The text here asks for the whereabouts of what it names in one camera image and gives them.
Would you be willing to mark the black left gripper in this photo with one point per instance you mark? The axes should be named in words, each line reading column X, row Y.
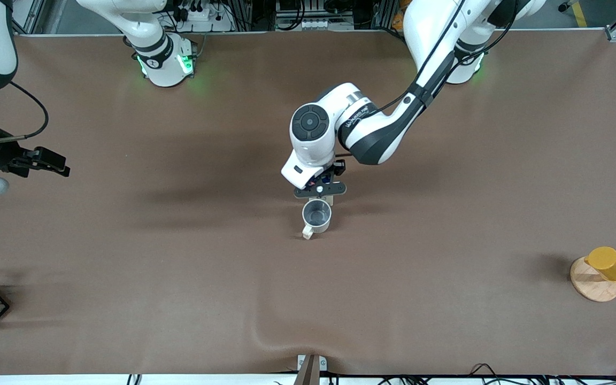
column 336, row 169

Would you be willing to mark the blue milk carton green cap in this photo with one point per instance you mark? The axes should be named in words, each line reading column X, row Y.
column 329, row 201

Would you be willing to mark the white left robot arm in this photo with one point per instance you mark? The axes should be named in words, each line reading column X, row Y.
column 372, row 133

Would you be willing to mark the round wooden cup stand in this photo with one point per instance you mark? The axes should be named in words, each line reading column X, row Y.
column 594, row 289

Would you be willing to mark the yellow plastic cup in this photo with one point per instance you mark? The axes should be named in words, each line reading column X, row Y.
column 610, row 264

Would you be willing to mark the bag of orange snacks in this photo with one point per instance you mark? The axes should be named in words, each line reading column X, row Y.
column 399, row 13

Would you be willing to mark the white power strip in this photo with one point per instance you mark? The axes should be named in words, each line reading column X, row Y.
column 201, row 18

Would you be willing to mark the metal table edge bracket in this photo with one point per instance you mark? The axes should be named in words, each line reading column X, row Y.
column 310, row 366

